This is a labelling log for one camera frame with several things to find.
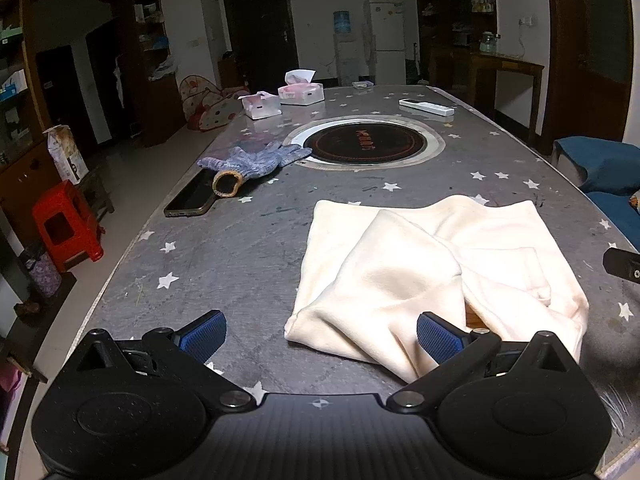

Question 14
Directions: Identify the white brown paper sack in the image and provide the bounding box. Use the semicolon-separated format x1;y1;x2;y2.
44;124;88;186

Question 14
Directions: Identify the grey star-print table mat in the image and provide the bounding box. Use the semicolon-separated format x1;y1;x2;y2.
20;85;640;466

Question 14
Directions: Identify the dark wooden display cabinet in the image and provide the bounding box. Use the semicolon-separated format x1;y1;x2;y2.
0;0;186;221

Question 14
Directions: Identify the patterned folding food cover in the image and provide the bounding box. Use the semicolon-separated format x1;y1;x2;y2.
179;75;250;132

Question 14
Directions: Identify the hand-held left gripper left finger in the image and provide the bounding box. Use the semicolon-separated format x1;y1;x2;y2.
75;310;253;409

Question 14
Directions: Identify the purple patterned waste bin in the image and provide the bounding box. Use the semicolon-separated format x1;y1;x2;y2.
19;240;63;301

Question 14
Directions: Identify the blue sofa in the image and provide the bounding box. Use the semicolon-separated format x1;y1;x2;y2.
552;136;640;253

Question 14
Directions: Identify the dark wooden stool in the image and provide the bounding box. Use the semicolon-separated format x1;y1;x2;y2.
75;167;115;221

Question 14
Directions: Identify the small pink-white tissue pack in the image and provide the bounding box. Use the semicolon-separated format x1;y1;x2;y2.
241;91;281;120

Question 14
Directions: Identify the white refrigerator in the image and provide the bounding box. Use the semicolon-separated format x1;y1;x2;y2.
369;0;406;85

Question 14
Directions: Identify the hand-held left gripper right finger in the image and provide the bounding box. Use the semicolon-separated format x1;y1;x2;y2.
386;311;571;413

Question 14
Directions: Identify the white water dispenser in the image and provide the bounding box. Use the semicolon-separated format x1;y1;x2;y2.
334;35;362;86

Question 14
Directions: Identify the round built-in induction cooktop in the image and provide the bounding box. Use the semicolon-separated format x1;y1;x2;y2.
285;116;446;168

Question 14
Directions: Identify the red plastic stool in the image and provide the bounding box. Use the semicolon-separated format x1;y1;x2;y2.
31;180;105;273

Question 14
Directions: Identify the large pink tissue box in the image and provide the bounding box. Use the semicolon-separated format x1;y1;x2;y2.
277;69;325;106

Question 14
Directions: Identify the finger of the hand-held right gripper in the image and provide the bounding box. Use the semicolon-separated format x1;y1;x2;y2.
602;247;640;282

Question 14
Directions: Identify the white remote control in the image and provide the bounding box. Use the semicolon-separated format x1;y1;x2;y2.
398;98;456;117

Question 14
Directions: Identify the cream sweater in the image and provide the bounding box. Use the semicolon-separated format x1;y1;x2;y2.
284;195;591;385

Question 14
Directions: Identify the dark wooden door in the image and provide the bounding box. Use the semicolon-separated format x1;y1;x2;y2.
222;0;300;86

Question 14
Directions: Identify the dark smartphone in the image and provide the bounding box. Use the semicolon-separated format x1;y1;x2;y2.
163;167;221;218

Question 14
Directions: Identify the dark wooden desk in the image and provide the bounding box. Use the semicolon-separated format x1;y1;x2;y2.
430;45;545;143

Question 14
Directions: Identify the grey knit work glove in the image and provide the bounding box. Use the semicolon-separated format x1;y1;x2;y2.
197;141;313;198

